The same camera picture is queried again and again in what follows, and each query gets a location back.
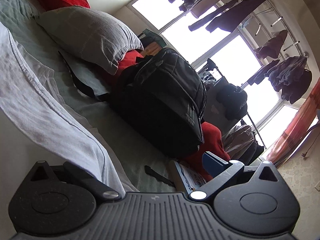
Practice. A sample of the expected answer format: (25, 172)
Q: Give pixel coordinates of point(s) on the beige hanging jacket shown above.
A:
(238, 140)

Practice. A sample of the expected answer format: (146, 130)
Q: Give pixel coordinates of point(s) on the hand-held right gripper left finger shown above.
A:
(85, 181)

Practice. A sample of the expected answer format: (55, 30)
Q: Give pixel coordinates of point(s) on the cardboard box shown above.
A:
(153, 49)

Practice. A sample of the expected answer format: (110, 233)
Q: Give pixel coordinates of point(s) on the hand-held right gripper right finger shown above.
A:
(212, 166)

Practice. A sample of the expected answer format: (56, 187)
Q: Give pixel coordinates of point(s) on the wall plug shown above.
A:
(305, 155)

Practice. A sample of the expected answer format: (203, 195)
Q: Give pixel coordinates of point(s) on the white printed t-shirt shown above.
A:
(37, 105)

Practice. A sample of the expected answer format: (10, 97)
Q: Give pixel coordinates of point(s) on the window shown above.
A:
(225, 52)

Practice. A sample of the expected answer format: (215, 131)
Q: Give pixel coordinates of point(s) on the grey pillow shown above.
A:
(87, 32)

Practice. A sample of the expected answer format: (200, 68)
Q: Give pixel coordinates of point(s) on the black fluffy garment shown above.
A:
(232, 100)

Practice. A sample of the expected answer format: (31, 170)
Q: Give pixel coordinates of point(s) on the blue paperback book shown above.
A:
(185, 177)

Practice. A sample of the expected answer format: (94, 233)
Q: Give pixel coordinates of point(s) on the black hanging coat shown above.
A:
(255, 152)

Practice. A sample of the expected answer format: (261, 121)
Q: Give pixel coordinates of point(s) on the green stool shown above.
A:
(152, 37)

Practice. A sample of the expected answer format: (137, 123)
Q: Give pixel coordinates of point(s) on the red pillow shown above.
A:
(130, 60)

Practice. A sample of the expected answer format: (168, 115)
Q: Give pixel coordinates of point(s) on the orange curtain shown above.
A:
(295, 130)

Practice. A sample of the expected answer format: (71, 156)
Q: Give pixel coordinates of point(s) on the grey garment cover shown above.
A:
(215, 115)

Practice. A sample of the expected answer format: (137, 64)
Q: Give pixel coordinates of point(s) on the black backpack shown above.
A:
(160, 100)

